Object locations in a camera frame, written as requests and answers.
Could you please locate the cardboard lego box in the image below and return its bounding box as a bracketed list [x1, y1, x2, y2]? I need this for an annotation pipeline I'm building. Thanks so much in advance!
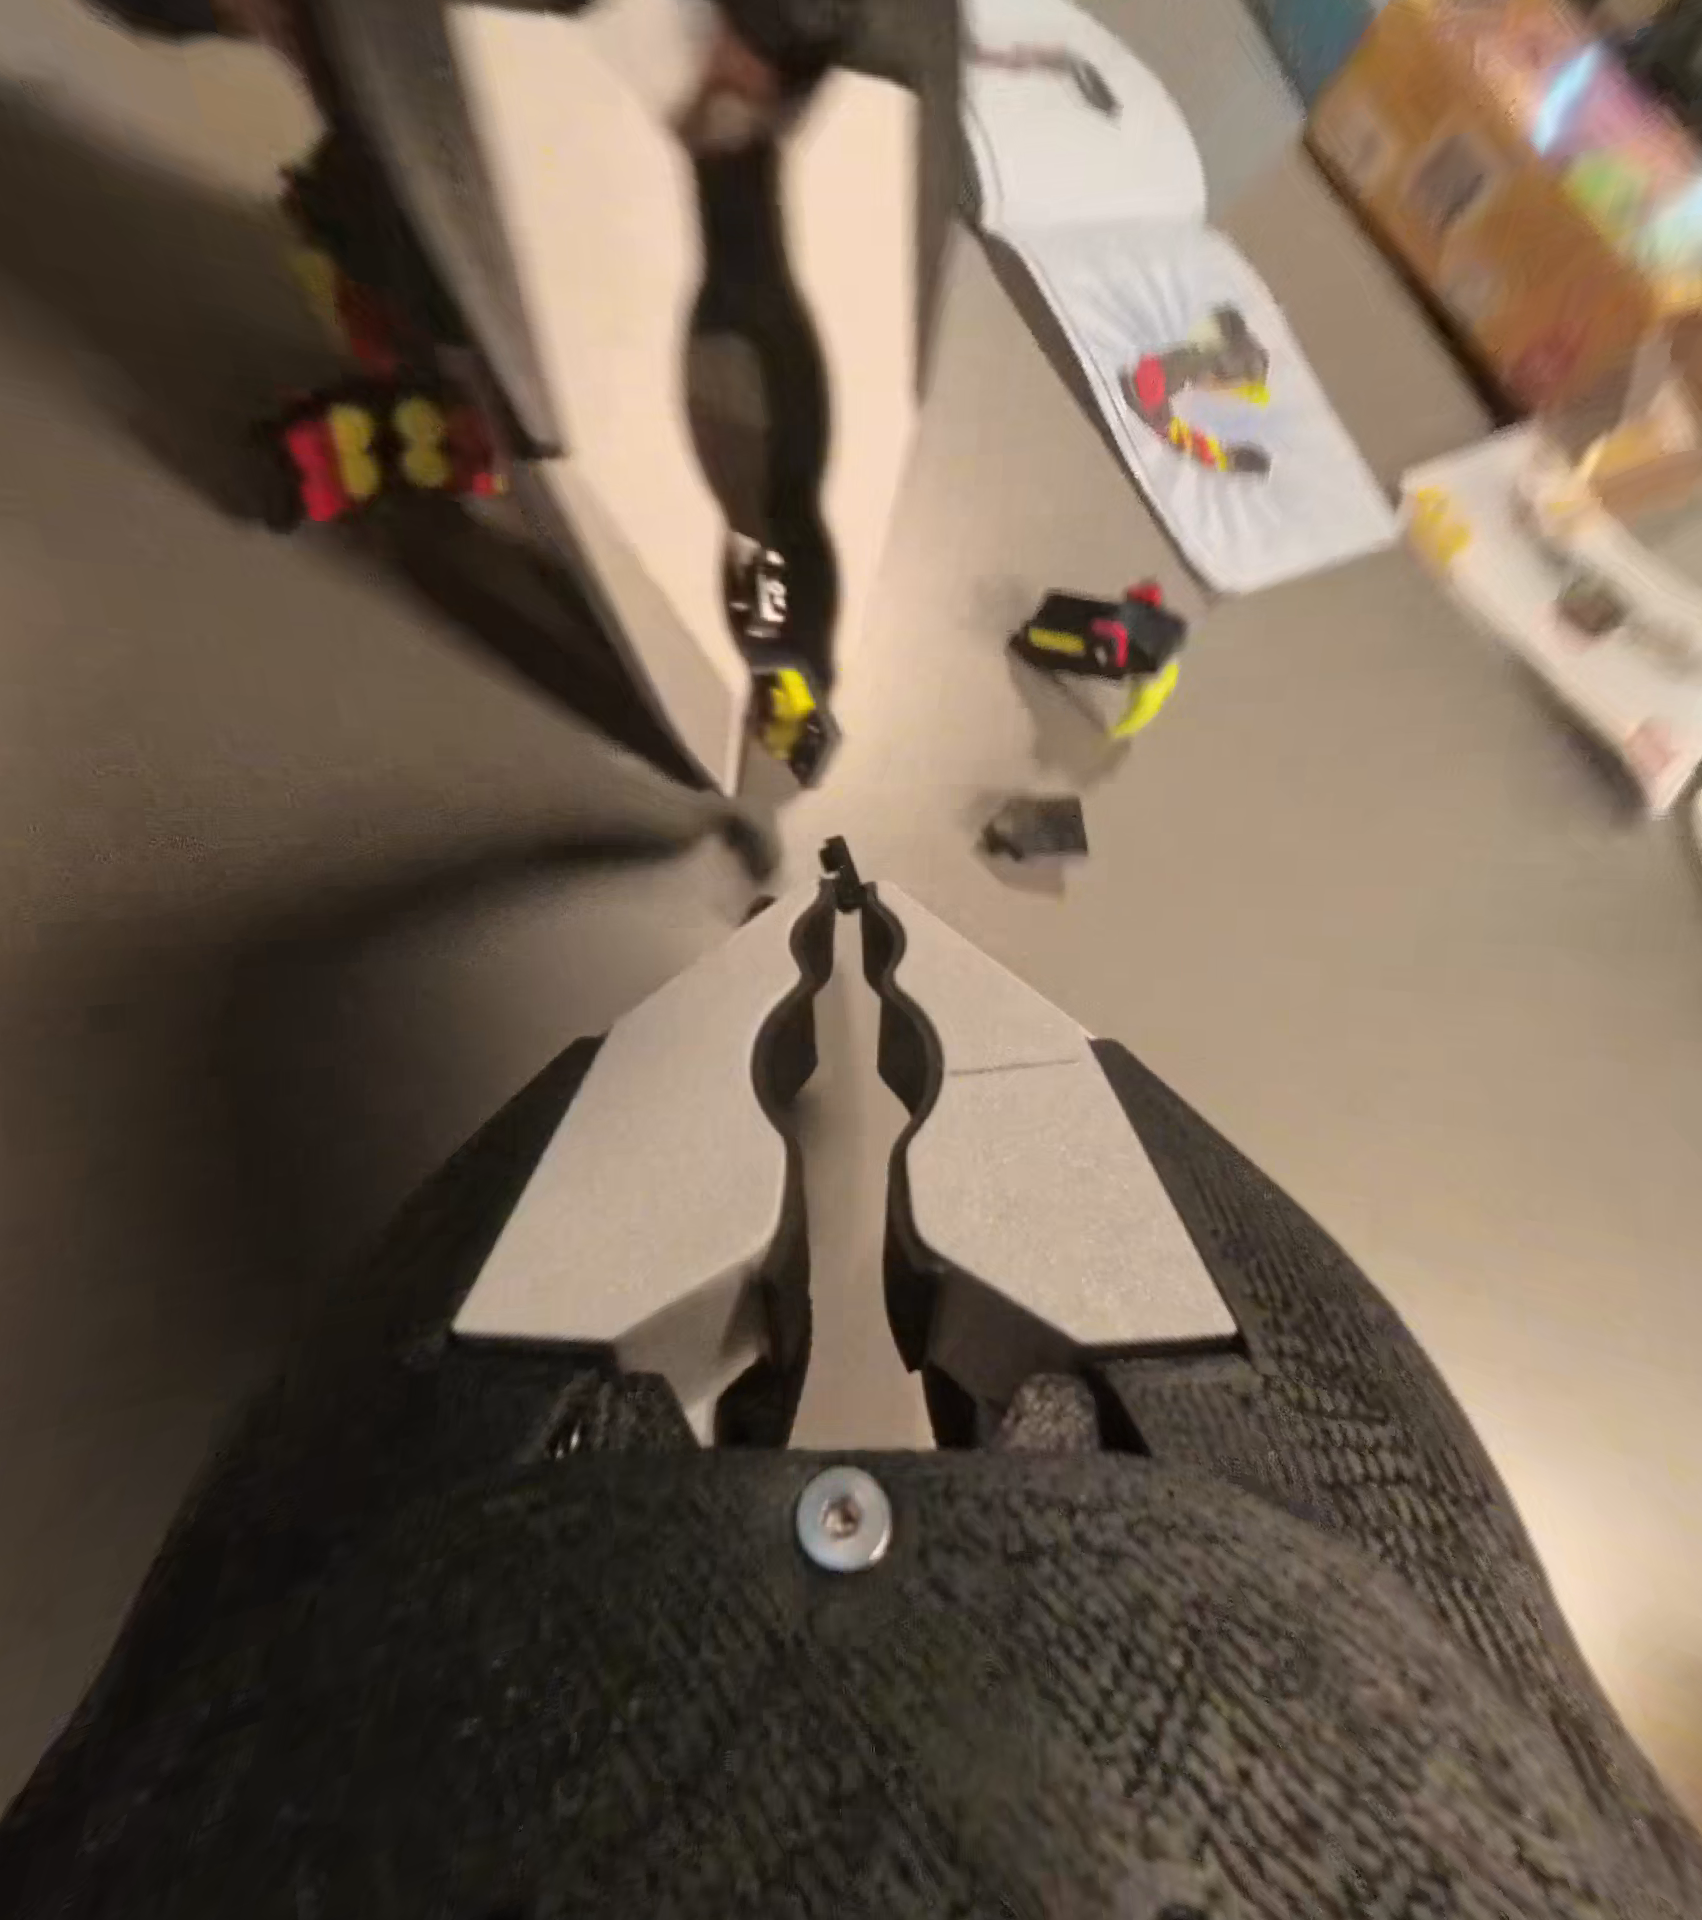
[1304, 0, 1702, 429]

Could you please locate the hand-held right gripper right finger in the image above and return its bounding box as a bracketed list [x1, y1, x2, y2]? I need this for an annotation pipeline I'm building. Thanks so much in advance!
[854, 876, 1244, 1454]

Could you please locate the black red yellow lego assembly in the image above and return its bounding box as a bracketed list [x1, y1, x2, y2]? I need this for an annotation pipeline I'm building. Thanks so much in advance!
[1009, 576, 1190, 744]

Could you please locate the flat black lego piece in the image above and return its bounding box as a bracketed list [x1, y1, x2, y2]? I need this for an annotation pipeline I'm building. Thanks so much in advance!
[980, 793, 1095, 863]

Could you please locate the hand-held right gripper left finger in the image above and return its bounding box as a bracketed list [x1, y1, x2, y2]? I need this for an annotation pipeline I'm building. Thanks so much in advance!
[453, 876, 854, 1450]

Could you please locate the black yellow lego piece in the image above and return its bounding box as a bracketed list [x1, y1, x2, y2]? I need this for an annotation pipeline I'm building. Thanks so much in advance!
[723, 531, 846, 790]

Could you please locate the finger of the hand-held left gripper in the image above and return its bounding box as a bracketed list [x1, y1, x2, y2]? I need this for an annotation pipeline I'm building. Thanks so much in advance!
[780, 73, 929, 700]
[449, 0, 783, 800]

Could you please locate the small lego instruction booklet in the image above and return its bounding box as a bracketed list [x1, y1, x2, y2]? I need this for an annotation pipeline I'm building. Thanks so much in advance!
[1395, 424, 1702, 820]

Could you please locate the long red yellow black lego model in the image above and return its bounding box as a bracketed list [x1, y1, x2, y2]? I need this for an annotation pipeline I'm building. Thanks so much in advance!
[266, 150, 512, 529]

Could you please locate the large lego instruction booklet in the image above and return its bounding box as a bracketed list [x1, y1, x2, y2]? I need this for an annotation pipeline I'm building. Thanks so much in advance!
[959, 0, 1404, 598]

